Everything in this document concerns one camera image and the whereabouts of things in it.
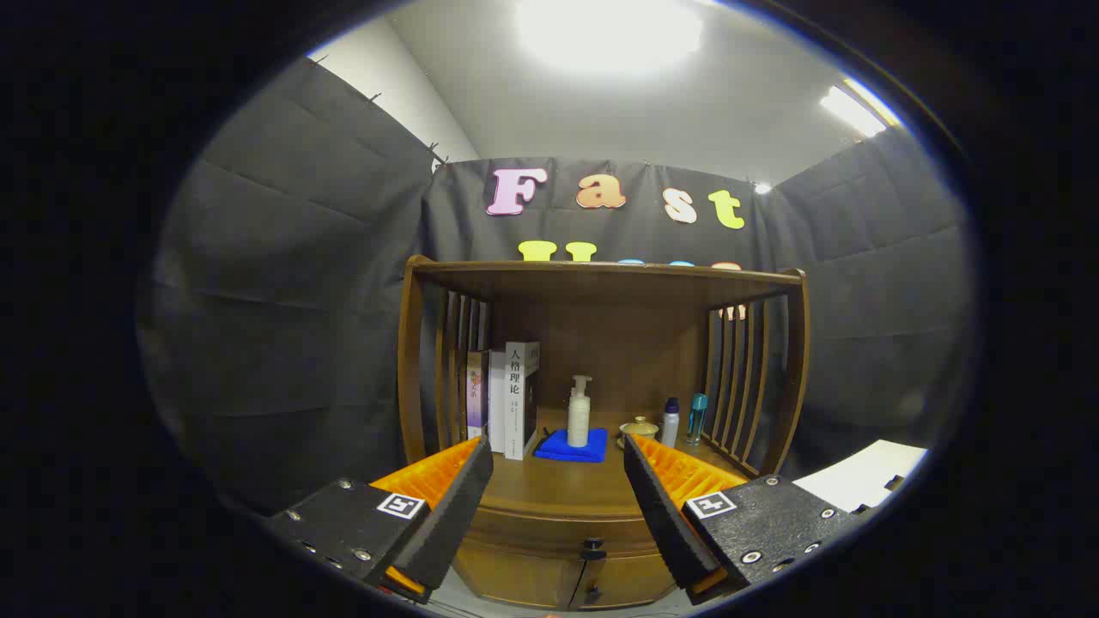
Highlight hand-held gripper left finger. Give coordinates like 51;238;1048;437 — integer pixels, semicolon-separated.
266;436;495;602

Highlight strip ceiling light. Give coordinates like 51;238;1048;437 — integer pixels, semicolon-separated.
818;77;902;138

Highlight round ceiling light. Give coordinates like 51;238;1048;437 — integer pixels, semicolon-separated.
515;0;705;78

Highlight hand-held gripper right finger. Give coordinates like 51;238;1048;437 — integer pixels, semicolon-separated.
622;433;872;595

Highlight thick white book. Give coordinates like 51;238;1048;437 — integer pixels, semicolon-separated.
504;341;542;462

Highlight wooden cabinet door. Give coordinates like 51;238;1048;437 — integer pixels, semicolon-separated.
574;558;679;610
452;541;586;610

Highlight wooden cabinet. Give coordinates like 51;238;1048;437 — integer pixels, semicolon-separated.
397;254;810;612

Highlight wooden countertop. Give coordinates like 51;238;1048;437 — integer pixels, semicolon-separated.
468;410;756;520

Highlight purple book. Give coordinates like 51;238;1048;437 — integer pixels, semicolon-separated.
466;349;490;440

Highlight blue folded cloth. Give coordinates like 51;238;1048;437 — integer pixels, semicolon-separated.
533;427;609;464

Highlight wooden drawer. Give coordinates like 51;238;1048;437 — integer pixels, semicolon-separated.
469;505;664;559

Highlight white pump bottle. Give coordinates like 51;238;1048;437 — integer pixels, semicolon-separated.
567;375;595;449

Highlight white drawer unit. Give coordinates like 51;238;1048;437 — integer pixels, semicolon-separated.
792;439;930;514

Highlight thin white book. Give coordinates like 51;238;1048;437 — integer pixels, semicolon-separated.
488;349;507;454

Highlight beige lidded tea cup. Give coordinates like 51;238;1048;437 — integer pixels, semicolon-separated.
616;416;660;449

